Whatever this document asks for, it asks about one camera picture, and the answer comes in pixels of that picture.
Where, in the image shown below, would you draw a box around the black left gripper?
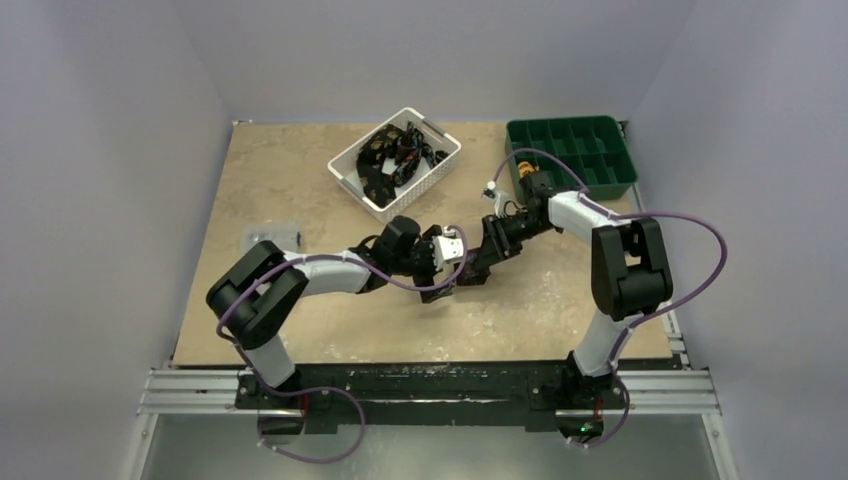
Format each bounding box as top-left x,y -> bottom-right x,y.
389,226 -> 453,301

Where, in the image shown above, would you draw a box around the maroon blue floral tie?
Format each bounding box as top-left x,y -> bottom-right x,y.
454,262 -> 491,287

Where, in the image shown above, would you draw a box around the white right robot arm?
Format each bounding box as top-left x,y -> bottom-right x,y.
457,171 -> 673,407

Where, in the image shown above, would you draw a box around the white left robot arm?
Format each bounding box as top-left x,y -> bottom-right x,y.
205,216 -> 468,409

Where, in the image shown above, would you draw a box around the dark ties in basket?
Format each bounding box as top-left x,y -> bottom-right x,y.
355,122 -> 449,208

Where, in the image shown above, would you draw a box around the rolled orange tie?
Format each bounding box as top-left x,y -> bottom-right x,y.
517,161 -> 538,179

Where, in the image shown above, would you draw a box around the white perforated plastic basket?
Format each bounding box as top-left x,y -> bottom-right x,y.
327,107 -> 461,223

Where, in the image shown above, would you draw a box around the clear plastic screw box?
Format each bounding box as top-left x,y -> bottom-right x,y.
239,222 -> 302,254

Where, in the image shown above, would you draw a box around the green compartment tray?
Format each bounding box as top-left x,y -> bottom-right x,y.
505,115 -> 638,204

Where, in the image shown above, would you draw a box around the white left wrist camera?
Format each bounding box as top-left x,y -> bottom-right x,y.
431,226 -> 466,271

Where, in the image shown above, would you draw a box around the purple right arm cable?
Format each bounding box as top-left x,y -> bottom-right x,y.
486,146 -> 729,449

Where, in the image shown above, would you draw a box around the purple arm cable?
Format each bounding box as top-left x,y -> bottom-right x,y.
486,146 -> 729,449
216,225 -> 470,399

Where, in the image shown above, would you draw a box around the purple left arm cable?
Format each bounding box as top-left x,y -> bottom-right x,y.
216,225 -> 470,399

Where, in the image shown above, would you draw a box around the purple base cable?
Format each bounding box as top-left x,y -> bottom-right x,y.
255,386 -> 367,464

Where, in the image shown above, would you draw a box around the aluminium frame rail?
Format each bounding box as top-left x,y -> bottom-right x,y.
137,119 -> 741,480

